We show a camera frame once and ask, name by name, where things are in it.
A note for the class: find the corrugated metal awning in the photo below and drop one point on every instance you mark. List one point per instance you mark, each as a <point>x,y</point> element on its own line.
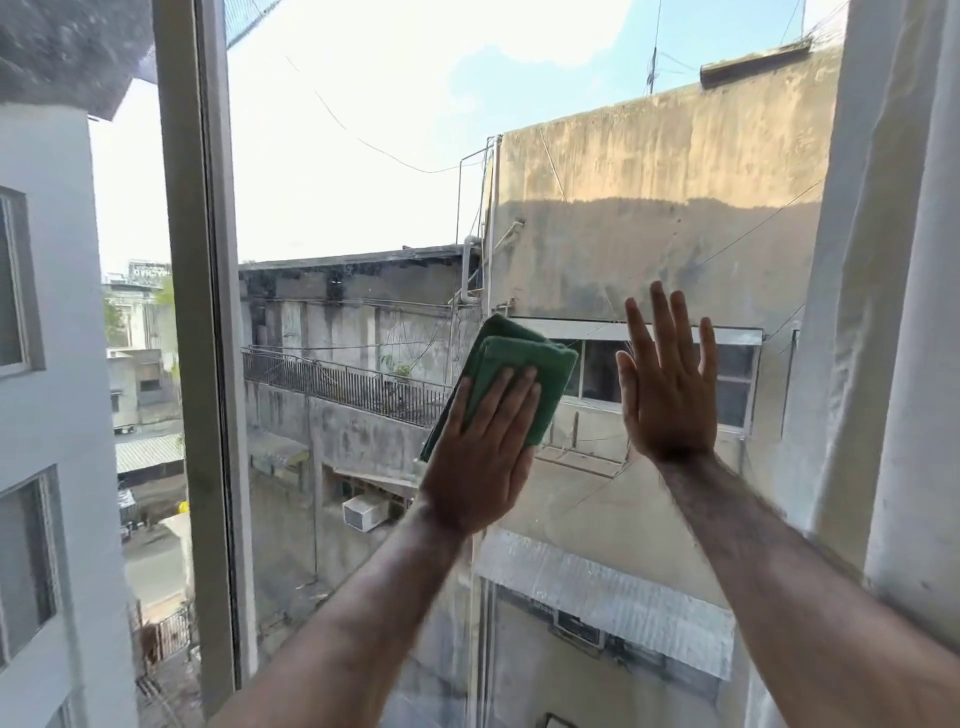
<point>600,592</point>

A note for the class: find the grey window frame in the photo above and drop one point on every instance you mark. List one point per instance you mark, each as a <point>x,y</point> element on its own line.
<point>195,300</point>

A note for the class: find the white framed building window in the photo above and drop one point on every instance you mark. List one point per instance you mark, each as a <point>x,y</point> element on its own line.
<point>739,367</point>

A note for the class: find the person's right forearm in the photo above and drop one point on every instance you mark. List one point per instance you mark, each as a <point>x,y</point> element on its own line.
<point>787,600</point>

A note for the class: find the cream curtain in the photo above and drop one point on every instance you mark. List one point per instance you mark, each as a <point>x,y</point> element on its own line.
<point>900,375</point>

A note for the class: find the distant billboard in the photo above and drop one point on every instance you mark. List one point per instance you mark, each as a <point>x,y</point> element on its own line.
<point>148,271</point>

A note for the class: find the grey concrete overhang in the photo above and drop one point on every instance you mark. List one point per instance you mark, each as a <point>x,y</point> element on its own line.
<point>67,45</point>

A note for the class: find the beige stained building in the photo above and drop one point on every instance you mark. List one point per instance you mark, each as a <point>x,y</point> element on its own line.
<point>637,187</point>

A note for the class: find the clear window glass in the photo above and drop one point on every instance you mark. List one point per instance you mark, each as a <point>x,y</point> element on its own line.
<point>360,202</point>

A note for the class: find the metal gate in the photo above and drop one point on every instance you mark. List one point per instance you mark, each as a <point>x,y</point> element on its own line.
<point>171,634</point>

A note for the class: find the green tree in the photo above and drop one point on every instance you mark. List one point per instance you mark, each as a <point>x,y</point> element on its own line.
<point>166,292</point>

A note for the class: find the person's right hand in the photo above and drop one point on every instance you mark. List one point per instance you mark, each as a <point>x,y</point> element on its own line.
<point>667,397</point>

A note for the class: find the rooftop antenna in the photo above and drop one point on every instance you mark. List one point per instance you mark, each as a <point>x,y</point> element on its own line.
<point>652,67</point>

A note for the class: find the green cloth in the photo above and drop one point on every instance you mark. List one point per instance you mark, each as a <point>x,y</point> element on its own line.
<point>525,349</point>

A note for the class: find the dark metal railing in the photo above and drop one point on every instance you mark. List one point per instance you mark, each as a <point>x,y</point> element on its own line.
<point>337,382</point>

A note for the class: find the person's left hand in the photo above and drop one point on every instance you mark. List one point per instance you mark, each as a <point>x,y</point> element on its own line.
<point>480,465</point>

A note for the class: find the person's left forearm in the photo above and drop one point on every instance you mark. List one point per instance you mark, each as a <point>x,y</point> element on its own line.
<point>360,637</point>

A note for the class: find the white air conditioner unit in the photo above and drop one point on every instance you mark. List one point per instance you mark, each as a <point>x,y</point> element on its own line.
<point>365,514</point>

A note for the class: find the white building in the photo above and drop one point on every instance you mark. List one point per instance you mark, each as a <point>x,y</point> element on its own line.
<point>67,337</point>

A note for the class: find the metal bracket rack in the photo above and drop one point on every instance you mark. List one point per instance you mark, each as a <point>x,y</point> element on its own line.
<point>585,461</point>

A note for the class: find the grey low building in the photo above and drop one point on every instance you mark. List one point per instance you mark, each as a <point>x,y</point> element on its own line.
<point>352,292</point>

